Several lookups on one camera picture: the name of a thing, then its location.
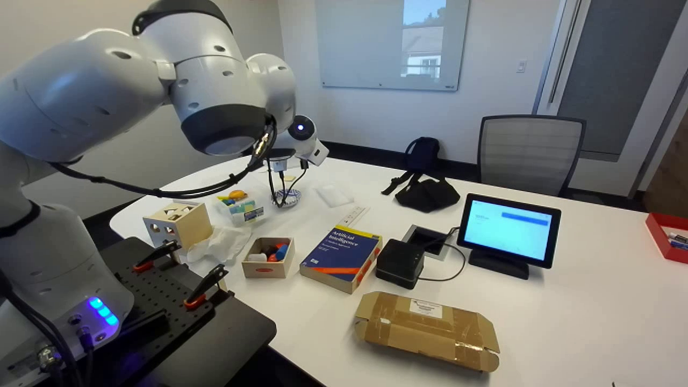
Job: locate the gripper block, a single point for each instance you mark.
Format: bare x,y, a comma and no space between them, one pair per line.
280,161

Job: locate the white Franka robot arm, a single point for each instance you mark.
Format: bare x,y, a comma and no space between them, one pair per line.
71,92

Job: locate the clear plastic lunch box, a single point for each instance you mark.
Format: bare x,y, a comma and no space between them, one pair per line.
241,208

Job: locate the small open wooden box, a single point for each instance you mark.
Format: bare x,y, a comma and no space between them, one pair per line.
267,258

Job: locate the flat cardboard box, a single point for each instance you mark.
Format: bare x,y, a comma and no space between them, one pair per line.
427,331

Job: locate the red box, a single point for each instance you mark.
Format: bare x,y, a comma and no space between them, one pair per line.
669,237

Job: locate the flat white paper item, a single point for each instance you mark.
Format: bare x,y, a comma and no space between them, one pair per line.
337,197

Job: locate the blue wooden block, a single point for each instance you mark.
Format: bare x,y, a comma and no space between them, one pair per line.
282,251

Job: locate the orange-red wooden block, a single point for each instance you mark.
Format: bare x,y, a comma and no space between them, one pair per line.
264,254

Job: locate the blue yellow textbook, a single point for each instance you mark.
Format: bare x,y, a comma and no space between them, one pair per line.
341,256

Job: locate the wooden shape sorter cube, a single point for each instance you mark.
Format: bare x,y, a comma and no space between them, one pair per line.
180,225

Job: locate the black cube device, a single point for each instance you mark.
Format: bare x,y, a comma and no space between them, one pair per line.
398,263

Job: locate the black tablet screen on stand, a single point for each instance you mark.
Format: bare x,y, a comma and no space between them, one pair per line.
507,229

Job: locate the grey mesh office chair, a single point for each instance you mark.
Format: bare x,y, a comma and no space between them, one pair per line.
531,152

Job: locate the door with grey panel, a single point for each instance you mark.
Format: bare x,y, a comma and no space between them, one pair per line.
616,77

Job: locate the wall whiteboard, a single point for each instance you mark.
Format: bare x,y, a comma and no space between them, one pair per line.
366,51

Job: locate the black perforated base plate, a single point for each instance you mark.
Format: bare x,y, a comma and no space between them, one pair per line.
186,329

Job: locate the white wall light switch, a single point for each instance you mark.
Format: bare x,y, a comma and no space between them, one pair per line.
520,67

